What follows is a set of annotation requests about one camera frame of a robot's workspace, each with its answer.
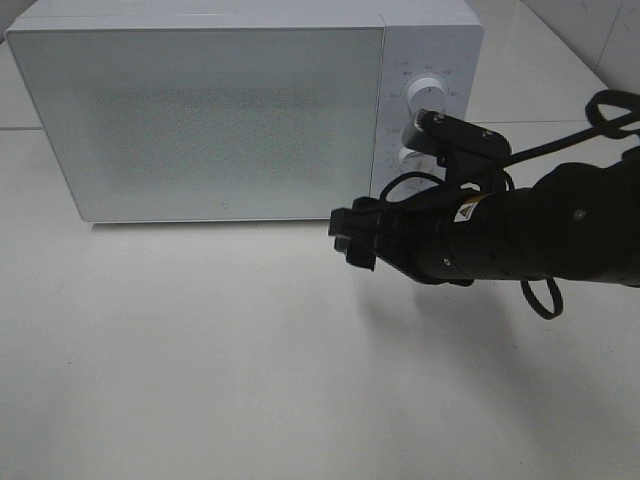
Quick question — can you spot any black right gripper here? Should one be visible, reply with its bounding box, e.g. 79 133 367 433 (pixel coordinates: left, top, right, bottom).
328 151 500 286

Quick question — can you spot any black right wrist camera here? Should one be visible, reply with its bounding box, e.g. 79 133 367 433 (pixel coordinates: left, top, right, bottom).
401 109 511 160

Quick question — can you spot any white upper power knob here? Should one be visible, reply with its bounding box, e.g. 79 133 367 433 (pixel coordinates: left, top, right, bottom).
405 74 448 114

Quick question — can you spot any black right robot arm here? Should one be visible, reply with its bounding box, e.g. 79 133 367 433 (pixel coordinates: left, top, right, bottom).
329 156 639 287

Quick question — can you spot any white microwave door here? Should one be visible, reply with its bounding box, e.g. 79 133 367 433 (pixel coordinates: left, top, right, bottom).
9 28 382 223

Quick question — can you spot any white microwave oven body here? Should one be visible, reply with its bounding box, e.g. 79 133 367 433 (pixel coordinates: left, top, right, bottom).
5 1 484 196

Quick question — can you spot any white timer knob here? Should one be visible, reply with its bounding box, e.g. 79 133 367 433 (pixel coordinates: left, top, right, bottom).
396 147 441 176

